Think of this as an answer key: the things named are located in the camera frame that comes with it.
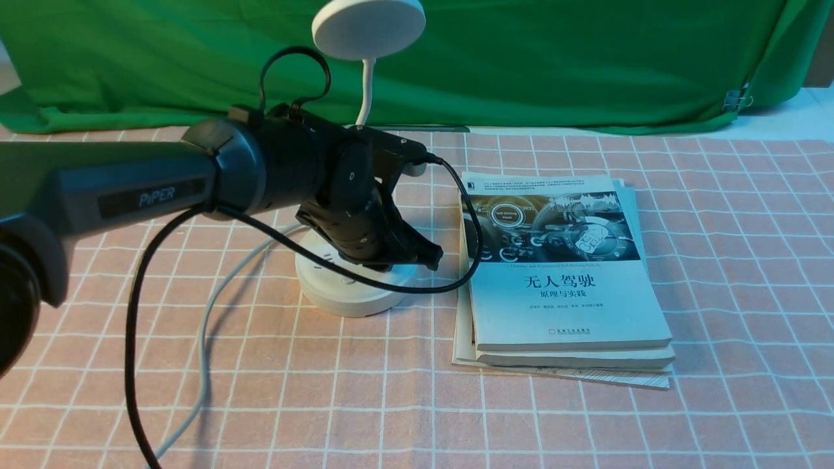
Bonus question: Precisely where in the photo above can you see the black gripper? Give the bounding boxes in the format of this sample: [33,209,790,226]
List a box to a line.
[296,189,444,271]

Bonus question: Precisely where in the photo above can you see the white desk lamp with sockets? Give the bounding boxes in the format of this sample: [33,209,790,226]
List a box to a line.
[295,1,426,318]

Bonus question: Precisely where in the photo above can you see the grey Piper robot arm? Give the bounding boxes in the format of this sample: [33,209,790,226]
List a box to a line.
[1,104,442,373]

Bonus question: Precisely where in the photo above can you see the bottom thin paper booklet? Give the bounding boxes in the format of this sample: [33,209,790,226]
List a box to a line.
[451,188,672,390]

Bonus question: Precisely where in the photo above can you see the top book self-driving cover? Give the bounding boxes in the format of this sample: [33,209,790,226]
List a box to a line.
[457,173,674,352]

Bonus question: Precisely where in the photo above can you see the pink checkered tablecloth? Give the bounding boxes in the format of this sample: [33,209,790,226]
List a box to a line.
[1,132,833,468]

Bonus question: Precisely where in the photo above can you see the middle white book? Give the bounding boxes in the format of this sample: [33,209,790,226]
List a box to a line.
[459,180,676,369]

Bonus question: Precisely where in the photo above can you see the metal binder clip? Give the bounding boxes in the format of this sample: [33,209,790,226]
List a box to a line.
[722,83,754,115]

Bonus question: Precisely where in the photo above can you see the green backdrop cloth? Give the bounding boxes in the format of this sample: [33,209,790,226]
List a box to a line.
[1,1,832,135]

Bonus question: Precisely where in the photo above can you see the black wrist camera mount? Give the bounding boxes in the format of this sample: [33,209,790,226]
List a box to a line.
[351,126,435,194]

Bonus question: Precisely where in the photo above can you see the white lamp power cable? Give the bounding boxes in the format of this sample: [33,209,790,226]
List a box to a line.
[145,223,308,469]

